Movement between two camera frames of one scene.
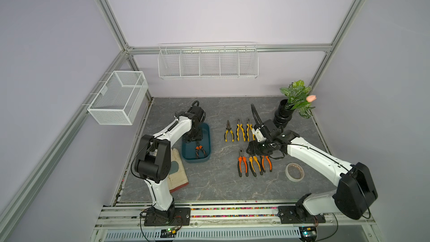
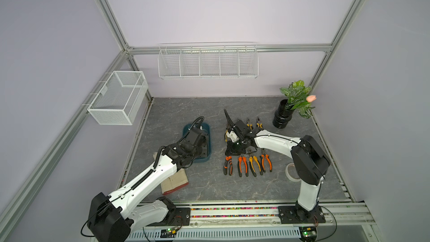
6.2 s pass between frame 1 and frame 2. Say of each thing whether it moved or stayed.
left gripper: moved
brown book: stayed
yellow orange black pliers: stayed
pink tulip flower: stayed
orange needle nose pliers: stayed
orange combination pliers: stayed
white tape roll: stayed
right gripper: moved
